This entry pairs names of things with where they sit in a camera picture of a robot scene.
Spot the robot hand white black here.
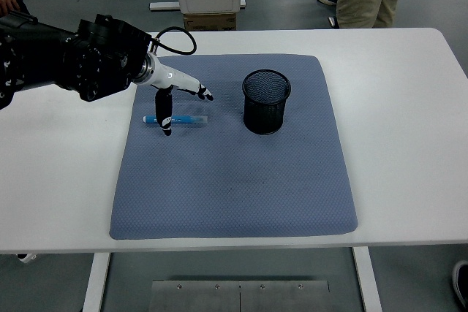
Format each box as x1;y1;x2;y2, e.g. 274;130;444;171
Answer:
145;54;214;138

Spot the blue marker pen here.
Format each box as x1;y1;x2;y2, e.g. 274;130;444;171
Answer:
142;114;209;127

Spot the black mesh pen holder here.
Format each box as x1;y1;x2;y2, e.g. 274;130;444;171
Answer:
242;69;293;135

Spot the brown cardboard box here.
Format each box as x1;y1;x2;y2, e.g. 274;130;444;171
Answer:
182;12;238;31

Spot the white floor base bar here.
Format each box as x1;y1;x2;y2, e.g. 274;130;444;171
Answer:
148;0;248;12

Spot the blue-grey textured mat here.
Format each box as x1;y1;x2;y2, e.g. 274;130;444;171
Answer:
109;54;359;241

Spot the white table leg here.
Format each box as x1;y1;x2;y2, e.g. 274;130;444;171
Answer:
351;246;383;312
80;252;111;312

